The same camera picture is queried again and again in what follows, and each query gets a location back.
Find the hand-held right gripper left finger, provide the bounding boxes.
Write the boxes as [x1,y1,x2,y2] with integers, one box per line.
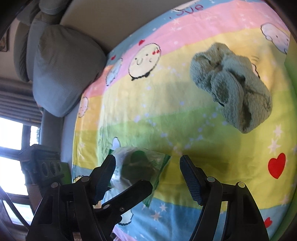
[27,154,117,241]

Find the printed cartoon blanket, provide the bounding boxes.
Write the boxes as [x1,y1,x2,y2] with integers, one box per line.
[71,0,297,241]

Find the clear plastic bag green print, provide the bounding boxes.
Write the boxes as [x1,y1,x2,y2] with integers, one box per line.
[109,146,171,207]

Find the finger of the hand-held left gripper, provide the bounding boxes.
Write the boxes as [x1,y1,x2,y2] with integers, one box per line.
[94,180,154,241]

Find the window blind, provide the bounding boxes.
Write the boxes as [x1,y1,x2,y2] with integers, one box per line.
[0,90,44,121]

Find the window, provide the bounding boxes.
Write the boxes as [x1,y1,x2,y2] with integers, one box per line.
[0,116,42,224]

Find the person's left forearm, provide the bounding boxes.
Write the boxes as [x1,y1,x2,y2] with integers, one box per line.
[26,184,44,211]

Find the green fluffy cloth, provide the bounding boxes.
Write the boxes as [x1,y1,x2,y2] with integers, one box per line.
[190,42,272,134]

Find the grey corduroy pillow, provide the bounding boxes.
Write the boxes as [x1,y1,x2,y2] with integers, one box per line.
[32,24,107,118]

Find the grey sofa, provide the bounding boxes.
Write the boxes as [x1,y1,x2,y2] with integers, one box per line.
[13,0,194,167]

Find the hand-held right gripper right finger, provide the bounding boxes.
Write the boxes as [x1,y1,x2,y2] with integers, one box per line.
[180,155,270,241]

